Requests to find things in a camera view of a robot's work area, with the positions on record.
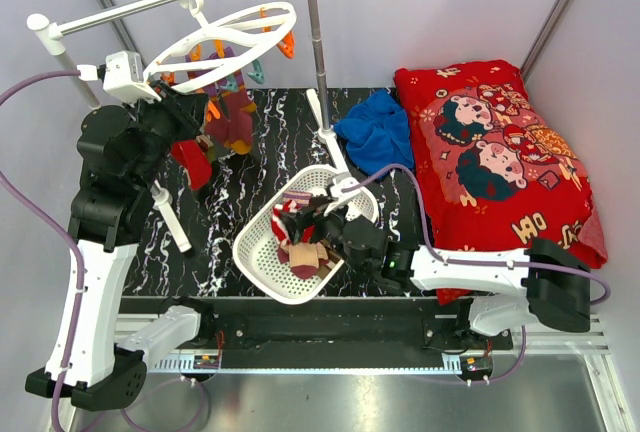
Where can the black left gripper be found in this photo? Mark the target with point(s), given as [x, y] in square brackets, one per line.
[187, 109]

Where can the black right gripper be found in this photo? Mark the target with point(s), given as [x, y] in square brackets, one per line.
[305, 216]

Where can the red white striped sock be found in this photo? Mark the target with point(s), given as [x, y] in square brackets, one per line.
[192, 158]

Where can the maroon beige sock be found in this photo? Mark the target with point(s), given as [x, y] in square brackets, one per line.
[307, 260]

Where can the purple striped sock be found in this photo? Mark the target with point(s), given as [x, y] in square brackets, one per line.
[228, 120]

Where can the red white santa sock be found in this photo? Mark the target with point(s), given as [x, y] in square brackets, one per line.
[283, 222]

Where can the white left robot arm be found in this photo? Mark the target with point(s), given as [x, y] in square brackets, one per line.
[123, 148]

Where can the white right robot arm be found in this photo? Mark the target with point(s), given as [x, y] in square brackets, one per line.
[542, 284]

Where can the white round clip hanger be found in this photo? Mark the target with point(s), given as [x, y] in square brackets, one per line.
[218, 49]

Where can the white perforated plastic basket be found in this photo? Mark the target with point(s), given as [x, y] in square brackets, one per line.
[255, 249]

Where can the teal plastic clip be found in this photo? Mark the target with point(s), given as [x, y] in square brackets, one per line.
[256, 74]

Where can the blue towel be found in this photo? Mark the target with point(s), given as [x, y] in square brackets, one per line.
[377, 134]

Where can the red cartoon print pillow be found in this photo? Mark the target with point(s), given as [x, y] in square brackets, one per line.
[493, 175]

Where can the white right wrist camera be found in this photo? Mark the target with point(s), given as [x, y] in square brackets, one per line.
[342, 187]

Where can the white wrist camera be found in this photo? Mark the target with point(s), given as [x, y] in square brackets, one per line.
[342, 187]
[122, 78]

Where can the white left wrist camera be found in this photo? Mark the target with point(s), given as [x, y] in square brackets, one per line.
[122, 78]

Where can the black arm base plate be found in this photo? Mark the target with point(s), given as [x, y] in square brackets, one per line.
[340, 333]

